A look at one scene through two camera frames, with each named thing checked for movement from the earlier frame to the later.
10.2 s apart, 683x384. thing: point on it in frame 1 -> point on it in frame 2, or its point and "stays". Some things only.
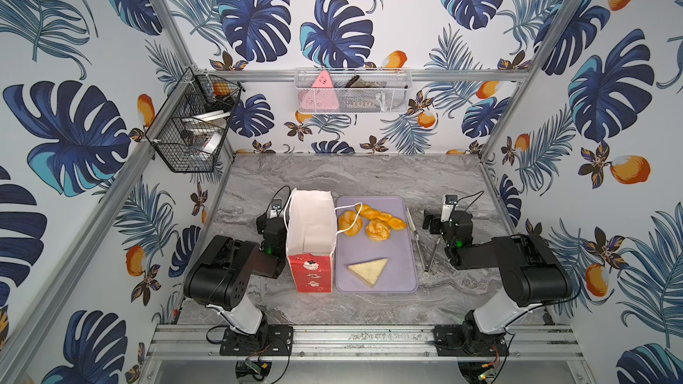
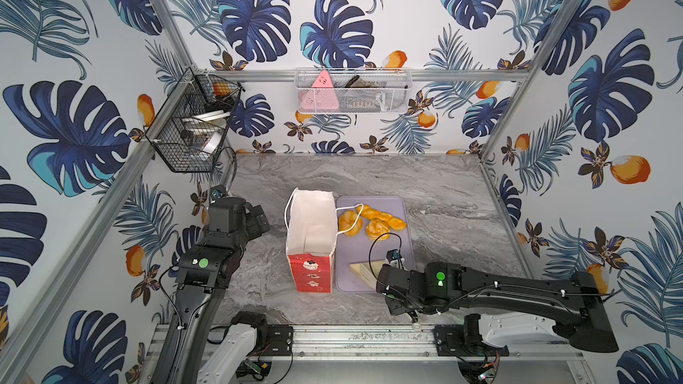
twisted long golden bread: x=368 y=212 stays
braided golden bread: x=377 y=229 stays
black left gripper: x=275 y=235 -> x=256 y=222
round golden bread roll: x=346 y=220 stays
